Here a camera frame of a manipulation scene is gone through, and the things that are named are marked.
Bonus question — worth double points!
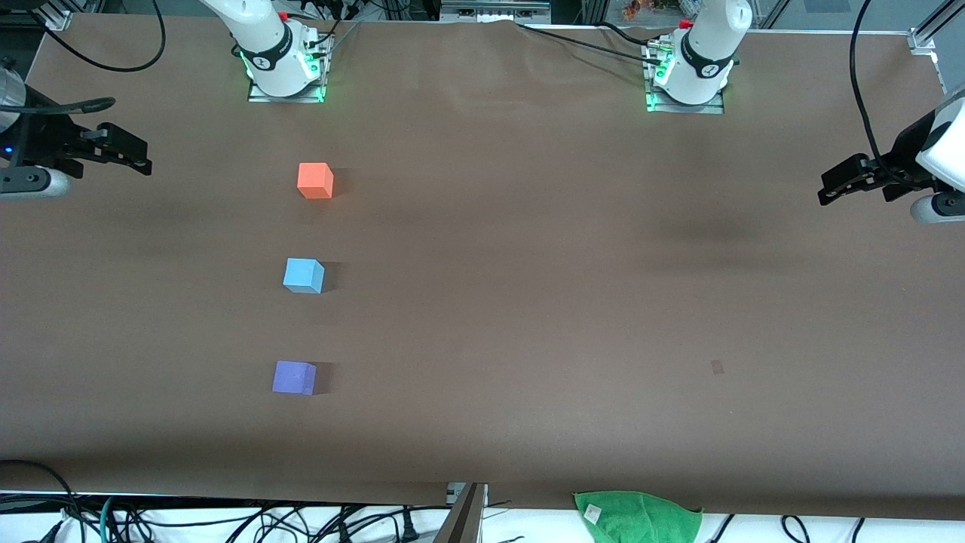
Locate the blue foam block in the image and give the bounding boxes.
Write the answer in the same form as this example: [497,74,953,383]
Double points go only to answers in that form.
[283,258,326,295]

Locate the orange foam block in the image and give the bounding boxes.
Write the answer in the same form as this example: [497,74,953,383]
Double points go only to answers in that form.
[297,162,335,200]

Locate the purple foam block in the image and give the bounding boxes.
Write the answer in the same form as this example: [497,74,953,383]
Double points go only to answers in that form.
[271,360,318,396]

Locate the green cloth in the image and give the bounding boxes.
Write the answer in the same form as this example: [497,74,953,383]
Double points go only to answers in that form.
[573,490,703,543]

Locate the aluminium profile bar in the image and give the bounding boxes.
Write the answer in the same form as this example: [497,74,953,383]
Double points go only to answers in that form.
[432,483,488,543]

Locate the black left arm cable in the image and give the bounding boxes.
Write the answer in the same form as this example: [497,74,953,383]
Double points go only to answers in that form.
[849,0,928,189]

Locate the short black table cable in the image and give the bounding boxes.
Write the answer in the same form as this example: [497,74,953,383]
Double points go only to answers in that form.
[596,20,657,44]

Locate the long black table cable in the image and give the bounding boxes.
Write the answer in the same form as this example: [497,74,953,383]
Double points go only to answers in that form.
[516,21,664,65]

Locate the black looped floor cable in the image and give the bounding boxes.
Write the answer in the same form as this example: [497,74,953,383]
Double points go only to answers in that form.
[0,460,84,543]

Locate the metal frame rail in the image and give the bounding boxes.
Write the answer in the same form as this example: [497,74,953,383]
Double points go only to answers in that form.
[440,0,553,23]

